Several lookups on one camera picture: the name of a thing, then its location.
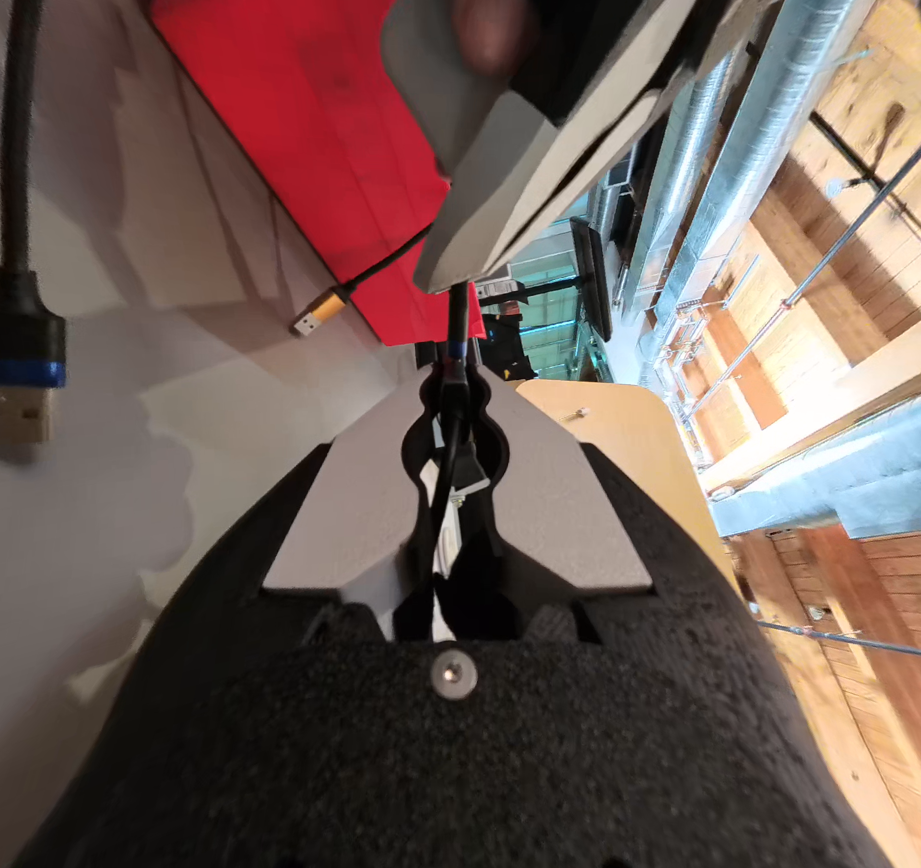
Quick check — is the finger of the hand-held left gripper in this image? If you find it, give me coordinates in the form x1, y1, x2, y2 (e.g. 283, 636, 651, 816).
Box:
495, 0, 812, 270
413, 90, 672, 295

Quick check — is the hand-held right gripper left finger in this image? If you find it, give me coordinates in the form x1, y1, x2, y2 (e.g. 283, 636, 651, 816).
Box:
262, 370, 438, 593

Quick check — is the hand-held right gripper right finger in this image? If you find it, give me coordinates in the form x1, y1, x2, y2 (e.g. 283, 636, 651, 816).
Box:
471, 370, 653, 593

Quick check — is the thin black usb cable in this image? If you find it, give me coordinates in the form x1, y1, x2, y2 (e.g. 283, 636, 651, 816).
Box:
413, 282, 499, 596

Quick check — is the white desk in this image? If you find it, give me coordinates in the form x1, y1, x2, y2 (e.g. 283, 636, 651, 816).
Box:
0, 0, 436, 865

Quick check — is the person's left hand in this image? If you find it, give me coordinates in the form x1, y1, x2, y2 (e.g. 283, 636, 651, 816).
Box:
452, 0, 541, 79

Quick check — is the light wooden tabletop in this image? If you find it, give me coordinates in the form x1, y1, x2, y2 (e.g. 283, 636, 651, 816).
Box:
513, 377, 758, 613

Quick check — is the black monitor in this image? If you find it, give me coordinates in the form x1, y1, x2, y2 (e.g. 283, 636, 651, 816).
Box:
570, 216, 614, 344

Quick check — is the red mat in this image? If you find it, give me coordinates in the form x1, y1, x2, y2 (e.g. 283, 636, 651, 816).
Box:
150, 0, 486, 349

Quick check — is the metal ceiling conduit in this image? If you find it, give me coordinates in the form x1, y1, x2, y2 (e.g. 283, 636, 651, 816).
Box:
687, 147, 921, 416

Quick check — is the silver ventilation duct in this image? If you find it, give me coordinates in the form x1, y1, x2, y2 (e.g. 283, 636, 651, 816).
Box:
626, 0, 904, 387

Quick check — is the black cable gold plug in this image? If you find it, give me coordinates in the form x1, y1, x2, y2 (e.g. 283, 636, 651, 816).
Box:
290, 224, 434, 338

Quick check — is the thick black usb cable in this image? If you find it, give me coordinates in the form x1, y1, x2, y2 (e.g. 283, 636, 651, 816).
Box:
0, 0, 68, 465

